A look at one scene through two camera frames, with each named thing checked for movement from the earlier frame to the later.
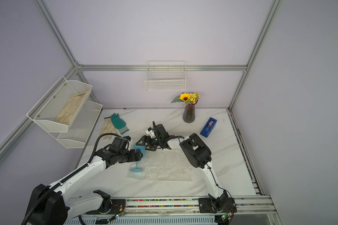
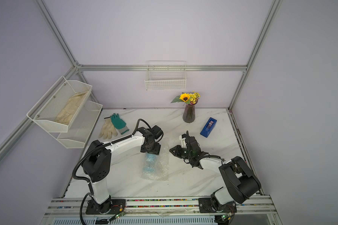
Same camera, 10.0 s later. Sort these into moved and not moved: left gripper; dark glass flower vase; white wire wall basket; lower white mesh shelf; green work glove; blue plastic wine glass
Moved: blue plastic wine glass; left gripper
Not moved: white wire wall basket; lower white mesh shelf; dark glass flower vase; green work glove
